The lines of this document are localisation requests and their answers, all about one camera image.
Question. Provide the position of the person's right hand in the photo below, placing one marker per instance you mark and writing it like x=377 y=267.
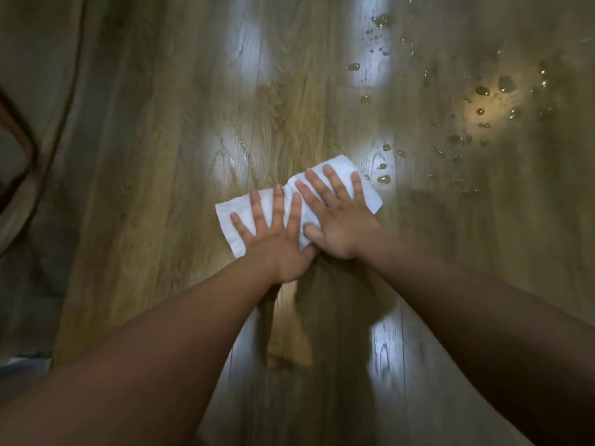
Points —
x=346 y=222

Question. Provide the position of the person's left hand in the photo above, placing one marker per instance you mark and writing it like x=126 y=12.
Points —
x=279 y=250

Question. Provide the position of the white towel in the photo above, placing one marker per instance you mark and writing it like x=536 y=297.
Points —
x=232 y=218

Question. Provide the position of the person's right forearm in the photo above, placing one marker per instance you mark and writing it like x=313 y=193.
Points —
x=488 y=329

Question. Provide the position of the person's left forearm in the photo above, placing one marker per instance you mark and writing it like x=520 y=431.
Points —
x=148 y=362

